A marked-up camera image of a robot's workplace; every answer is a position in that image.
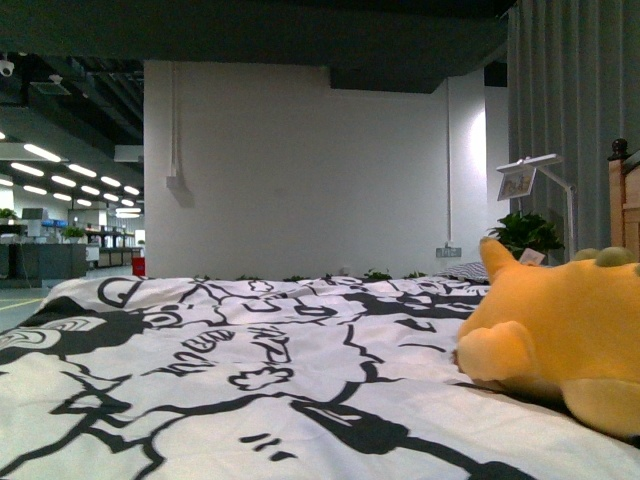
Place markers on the yellow plush dinosaur toy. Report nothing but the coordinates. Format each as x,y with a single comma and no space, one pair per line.
568,333

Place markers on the checkered grey pillow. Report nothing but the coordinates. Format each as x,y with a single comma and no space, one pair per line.
469,273

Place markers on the red bin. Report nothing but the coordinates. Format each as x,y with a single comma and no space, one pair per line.
138,266

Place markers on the green potted plant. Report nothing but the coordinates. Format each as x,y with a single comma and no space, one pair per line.
519,231

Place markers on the framed picture card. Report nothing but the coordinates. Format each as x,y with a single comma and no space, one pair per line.
516,184

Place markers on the white desk lamp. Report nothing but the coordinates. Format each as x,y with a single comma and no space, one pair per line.
542,165

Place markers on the black and white cartoon duvet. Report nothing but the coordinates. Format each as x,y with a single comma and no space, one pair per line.
137,378

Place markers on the grey curtain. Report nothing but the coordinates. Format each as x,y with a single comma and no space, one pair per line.
573,79

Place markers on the wooden bed headboard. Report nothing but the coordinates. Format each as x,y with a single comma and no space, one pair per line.
624,182

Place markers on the wall power socket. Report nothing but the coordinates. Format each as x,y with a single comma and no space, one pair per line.
448,252

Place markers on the white wall junction box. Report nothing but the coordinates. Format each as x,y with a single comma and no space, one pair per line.
176,185

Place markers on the white security camera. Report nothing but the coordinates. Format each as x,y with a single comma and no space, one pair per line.
6,68

